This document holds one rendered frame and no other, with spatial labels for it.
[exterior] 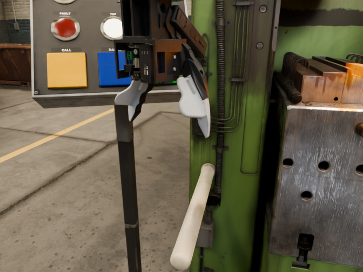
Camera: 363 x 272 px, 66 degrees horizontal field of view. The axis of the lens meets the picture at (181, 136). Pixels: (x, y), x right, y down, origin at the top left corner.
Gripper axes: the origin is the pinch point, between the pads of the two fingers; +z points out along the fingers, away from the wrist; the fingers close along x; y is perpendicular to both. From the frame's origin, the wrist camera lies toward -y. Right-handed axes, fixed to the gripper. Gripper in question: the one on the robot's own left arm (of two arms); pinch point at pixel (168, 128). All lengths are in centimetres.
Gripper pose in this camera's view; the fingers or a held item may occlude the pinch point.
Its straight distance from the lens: 45.4
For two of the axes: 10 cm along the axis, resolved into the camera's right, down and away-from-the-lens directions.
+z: 0.0, 9.4, 3.4
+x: 8.3, 1.9, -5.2
